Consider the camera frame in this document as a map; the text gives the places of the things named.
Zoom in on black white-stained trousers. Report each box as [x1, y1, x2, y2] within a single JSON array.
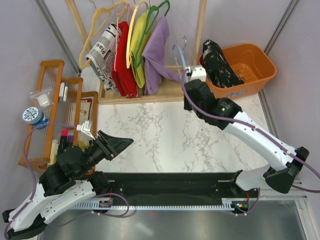
[[202, 39, 245, 88]]

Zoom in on orange wooden shelf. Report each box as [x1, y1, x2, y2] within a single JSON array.
[[24, 59, 98, 174]]

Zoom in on red garment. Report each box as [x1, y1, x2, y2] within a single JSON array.
[[111, 21, 138, 99]]

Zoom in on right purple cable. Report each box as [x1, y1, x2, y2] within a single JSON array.
[[181, 71, 320, 193]]

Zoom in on light blue hanger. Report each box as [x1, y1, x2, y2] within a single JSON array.
[[172, 35, 189, 82]]

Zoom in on aluminium frame rail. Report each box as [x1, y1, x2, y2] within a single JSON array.
[[259, 188, 307, 201]]

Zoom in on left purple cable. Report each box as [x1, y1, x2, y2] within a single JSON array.
[[3, 122, 78, 236]]

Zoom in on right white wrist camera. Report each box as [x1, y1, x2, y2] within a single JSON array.
[[185, 65, 207, 82]]

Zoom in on blue white round tin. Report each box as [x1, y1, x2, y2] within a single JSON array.
[[22, 106, 49, 127]]

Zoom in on white cable duct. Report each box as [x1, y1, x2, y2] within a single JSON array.
[[68, 198, 235, 211]]

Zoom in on orange plastic basket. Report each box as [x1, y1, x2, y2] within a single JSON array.
[[206, 43, 277, 100]]

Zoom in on purple garment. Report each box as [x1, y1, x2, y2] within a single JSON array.
[[141, 16, 181, 95]]

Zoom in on yellow-green garment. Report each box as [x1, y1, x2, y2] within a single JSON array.
[[129, 13, 151, 88]]

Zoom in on pink highlighter marker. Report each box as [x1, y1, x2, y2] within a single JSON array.
[[59, 129, 69, 152]]

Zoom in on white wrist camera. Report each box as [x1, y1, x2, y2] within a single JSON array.
[[76, 120, 96, 140], [185, 65, 207, 82]]

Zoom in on pink hanger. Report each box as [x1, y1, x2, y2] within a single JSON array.
[[112, 0, 130, 72]]

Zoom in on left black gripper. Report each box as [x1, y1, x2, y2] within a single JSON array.
[[76, 129, 135, 177]]

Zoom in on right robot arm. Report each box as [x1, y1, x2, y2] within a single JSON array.
[[182, 79, 310, 197]]

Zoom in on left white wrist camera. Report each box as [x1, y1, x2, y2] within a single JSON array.
[[76, 120, 96, 140]]

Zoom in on purple marker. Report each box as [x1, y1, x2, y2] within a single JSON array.
[[66, 135, 74, 147]]

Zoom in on clear plastic bag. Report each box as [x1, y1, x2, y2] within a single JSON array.
[[29, 88, 55, 108]]

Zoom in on newspaper print garment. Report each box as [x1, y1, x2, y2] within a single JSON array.
[[85, 22, 119, 91]]

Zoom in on wooden clothes rack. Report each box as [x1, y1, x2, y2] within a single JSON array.
[[65, 0, 207, 105]]

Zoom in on purple cable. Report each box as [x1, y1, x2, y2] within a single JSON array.
[[3, 122, 78, 236], [181, 71, 320, 193]]

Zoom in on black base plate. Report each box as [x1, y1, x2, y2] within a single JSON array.
[[106, 172, 258, 206]]

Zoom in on white marker pens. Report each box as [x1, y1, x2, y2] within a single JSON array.
[[59, 82, 69, 103]]

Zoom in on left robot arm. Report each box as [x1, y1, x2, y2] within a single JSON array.
[[2, 130, 134, 240]]

